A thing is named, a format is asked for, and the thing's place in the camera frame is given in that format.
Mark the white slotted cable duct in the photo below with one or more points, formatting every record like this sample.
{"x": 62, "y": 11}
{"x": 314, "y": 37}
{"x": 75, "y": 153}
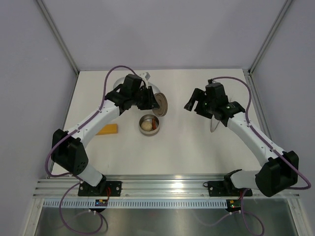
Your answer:
{"x": 138, "y": 203}

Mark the yellow wooden block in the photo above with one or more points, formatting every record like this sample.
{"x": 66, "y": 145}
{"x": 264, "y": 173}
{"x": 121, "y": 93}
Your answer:
{"x": 109, "y": 129}

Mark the metal tongs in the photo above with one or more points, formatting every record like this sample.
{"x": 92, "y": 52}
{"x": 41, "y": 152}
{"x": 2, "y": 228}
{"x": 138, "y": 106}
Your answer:
{"x": 214, "y": 123}

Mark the orange sausage toy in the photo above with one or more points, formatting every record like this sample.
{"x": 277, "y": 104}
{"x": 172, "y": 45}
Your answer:
{"x": 154, "y": 124}

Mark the right side aluminium rail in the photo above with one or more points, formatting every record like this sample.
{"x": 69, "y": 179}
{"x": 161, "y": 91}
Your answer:
{"x": 258, "y": 107}

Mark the round metal lunch box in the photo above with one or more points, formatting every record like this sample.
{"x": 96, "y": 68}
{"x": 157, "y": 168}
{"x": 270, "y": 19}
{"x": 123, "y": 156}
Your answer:
{"x": 149, "y": 117}

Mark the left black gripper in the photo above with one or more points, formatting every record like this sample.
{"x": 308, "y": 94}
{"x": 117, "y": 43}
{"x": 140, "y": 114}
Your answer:
{"x": 151, "y": 103}

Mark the white oval plate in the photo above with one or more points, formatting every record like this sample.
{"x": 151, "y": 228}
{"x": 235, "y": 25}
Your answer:
{"x": 137, "y": 87}

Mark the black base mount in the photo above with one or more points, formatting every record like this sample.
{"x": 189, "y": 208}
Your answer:
{"x": 222, "y": 188}
{"x": 112, "y": 188}

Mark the beige bun toy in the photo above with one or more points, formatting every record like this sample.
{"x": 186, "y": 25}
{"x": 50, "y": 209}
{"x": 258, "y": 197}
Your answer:
{"x": 146, "y": 126}

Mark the left aluminium frame post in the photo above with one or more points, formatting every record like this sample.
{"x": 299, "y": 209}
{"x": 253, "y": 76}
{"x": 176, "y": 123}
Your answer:
{"x": 57, "y": 35}

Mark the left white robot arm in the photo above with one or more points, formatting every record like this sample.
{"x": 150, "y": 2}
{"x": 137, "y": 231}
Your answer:
{"x": 68, "y": 149}

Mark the aluminium rail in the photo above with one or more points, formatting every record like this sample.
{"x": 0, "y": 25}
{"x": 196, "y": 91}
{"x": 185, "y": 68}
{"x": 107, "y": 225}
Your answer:
{"x": 137, "y": 186}
{"x": 258, "y": 107}

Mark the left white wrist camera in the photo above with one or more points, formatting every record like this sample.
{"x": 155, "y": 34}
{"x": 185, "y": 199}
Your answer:
{"x": 145, "y": 75}

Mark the aluminium front rail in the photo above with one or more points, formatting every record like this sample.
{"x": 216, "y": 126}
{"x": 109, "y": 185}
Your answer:
{"x": 137, "y": 186}

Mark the aluminium frame post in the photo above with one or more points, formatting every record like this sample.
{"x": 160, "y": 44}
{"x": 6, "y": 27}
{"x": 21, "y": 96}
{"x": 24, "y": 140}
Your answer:
{"x": 57, "y": 35}
{"x": 270, "y": 35}

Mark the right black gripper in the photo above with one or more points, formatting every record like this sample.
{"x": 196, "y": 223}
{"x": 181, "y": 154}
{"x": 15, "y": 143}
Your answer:
{"x": 199, "y": 95}

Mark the right aluminium frame post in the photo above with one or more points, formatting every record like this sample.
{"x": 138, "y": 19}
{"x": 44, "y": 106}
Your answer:
{"x": 270, "y": 35}

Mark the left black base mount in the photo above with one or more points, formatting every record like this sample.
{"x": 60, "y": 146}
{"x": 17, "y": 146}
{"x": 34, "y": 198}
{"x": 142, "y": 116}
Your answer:
{"x": 112, "y": 188}

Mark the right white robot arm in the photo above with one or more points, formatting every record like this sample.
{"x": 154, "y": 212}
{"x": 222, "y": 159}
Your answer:
{"x": 278, "y": 167}

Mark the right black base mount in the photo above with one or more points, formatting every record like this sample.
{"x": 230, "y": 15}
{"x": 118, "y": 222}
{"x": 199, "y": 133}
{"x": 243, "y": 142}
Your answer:
{"x": 222, "y": 188}

